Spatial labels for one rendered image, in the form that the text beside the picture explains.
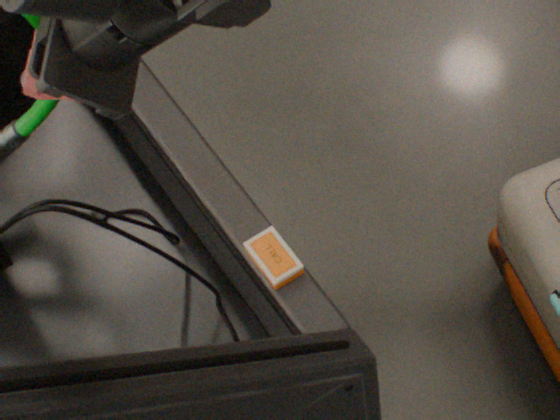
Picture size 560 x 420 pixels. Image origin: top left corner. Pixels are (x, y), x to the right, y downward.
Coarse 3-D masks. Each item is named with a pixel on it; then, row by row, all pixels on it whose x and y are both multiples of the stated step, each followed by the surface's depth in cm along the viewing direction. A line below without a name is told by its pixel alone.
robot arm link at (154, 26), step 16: (128, 0) 70; (144, 0) 69; (160, 0) 69; (128, 16) 71; (144, 16) 70; (160, 16) 70; (176, 16) 69; (128, 32) 72; (144, 32) 72; (160, 32) 72; (176, 32) 72
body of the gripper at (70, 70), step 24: (72, 24) 75; (48, 48) 76; (72, 48) 76; (96, 48) 75; (120, 48) 74; (144, 48) 75; (48, 72) 75; (72, 72) 76; (96, 72) 77; (120, 72) 79; (72, 96) 76; (96, 96) 77; (120, 96) 78
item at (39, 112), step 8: (24, 16) 79; (32, 16) 79; (32, 24) 79; (40, 104) 86; (48, 104) 86; (56, 104) 87; (32, 112) 87; (40, 112) 87; (48, 112) 87; (24, 120) 88; (32, 120) 87; (40, 120) 87; (16, 128) 88; (24, 128) 88; (32, 128) 88
